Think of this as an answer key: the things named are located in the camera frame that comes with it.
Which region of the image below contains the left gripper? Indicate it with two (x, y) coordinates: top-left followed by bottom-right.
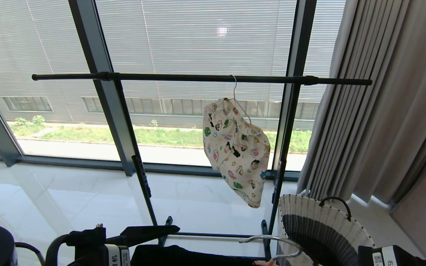
(69, 225), (180, 266)

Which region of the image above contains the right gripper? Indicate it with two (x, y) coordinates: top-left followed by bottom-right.
(358, 245), (426, 266)

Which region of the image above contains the black garment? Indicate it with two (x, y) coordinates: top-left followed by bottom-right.
(130, 244), (269, 266)

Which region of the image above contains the cream printed garment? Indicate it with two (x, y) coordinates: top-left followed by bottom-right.
(203, 98), (271, 208)

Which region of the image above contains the pink clothes hanger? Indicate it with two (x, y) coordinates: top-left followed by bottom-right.
(229, 75), (252, 124)
(239, 235), (303, 266)

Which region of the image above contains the white laundry basket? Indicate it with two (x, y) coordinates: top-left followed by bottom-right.
(277, 195), (377, 266)

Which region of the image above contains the black clothes rack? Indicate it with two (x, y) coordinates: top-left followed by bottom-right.
(32, 72), (372, 261)

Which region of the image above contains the beige curtain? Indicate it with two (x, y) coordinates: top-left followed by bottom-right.
(296, 0), (426, 205)

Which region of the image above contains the window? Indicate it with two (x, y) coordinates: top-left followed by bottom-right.
(0, 0), (346, 181)

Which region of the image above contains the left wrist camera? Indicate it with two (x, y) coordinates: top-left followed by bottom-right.
(65, 224), (107, 247)

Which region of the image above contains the black cable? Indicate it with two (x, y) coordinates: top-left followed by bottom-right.
(45, 233), (74, 266)

